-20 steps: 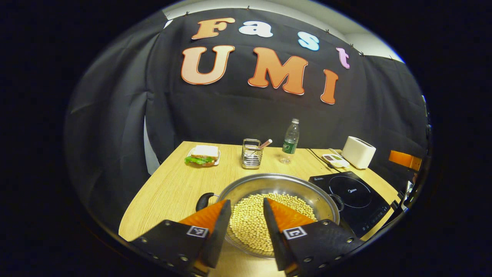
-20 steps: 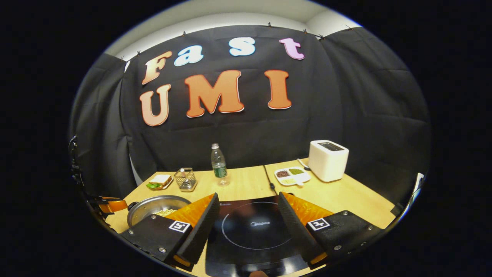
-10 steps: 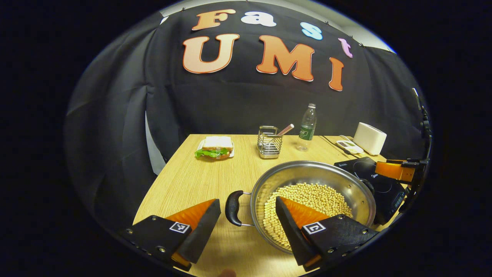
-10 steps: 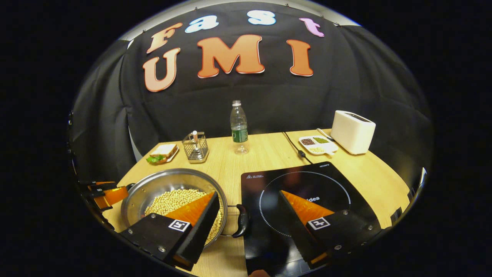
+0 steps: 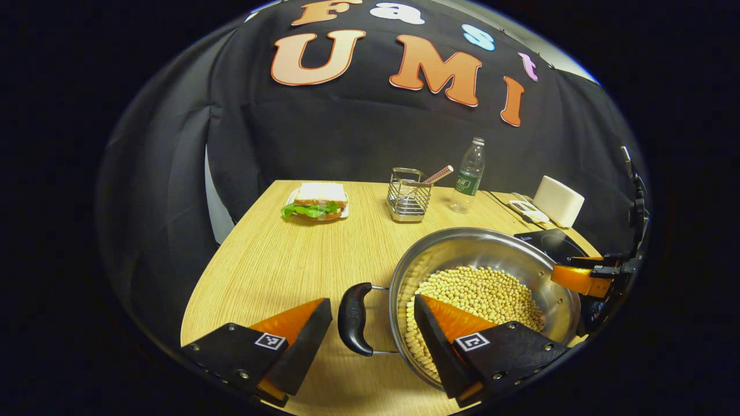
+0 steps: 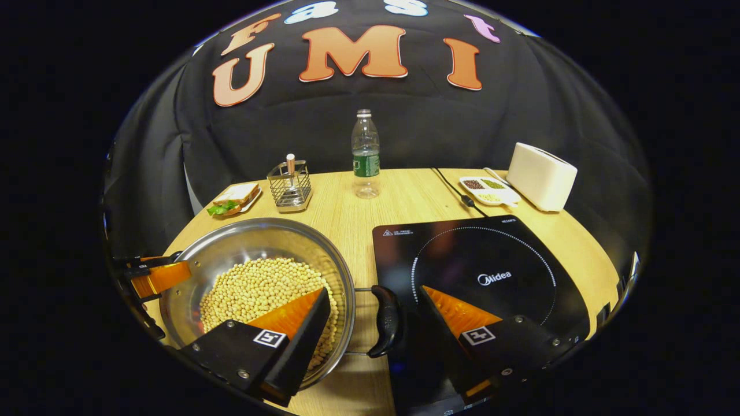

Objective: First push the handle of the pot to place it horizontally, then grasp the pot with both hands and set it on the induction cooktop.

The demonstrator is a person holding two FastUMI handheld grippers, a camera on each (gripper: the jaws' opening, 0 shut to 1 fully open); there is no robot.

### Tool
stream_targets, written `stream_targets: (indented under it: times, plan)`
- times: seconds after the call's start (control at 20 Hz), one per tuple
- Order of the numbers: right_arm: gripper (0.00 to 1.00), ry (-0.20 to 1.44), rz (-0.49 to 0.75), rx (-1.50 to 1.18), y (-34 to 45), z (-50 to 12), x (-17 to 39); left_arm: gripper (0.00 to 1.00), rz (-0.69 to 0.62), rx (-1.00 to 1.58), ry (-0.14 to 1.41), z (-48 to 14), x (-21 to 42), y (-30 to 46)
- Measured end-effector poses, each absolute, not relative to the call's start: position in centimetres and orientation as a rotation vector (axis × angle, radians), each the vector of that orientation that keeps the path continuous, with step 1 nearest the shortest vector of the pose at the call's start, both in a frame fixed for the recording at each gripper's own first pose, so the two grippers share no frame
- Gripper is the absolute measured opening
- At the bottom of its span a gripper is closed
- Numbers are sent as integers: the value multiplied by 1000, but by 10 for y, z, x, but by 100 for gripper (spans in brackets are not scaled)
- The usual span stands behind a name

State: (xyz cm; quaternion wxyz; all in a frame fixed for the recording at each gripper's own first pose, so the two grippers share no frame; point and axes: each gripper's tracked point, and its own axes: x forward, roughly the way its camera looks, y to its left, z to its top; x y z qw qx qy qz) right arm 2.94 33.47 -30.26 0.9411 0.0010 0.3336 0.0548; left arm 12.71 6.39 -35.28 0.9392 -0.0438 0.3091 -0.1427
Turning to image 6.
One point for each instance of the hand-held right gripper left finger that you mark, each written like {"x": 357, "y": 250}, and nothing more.
{"x": 306, "y": 341}

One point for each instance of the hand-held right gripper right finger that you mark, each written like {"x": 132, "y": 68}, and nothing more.
{"x": 520, "y": 341}

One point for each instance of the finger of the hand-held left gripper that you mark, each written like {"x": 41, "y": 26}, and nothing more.
{"x": 144, "y": 266}
{"x": 162, "y": 278}

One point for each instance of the stainless steel pot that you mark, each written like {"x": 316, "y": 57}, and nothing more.
{"x": 243, "y": 242}

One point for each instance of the black induction cooktop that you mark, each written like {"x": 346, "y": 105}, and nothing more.
{"x": 462, "y": 248}

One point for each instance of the pile of soybeans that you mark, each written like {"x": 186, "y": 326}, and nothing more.
{"x": 254, "y": 283}

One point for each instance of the sandwich with lettuce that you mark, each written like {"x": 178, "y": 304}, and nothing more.
{"x": 234, "y": 196}

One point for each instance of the small white plate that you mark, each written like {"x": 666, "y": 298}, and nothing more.
{"x": 255, "y": 200}

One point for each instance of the white divided bean dish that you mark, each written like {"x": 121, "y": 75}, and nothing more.
{"x": 491, "y": 192}

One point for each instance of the white toaster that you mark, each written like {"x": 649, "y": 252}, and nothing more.
{"x": 540, "y": 176}

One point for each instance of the wooden stick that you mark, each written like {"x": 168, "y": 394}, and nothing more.
{"x": 290, "y": 164}

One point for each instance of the clear plastic water bottle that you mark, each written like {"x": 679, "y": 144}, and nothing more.
{"x": 366, "y": 164}

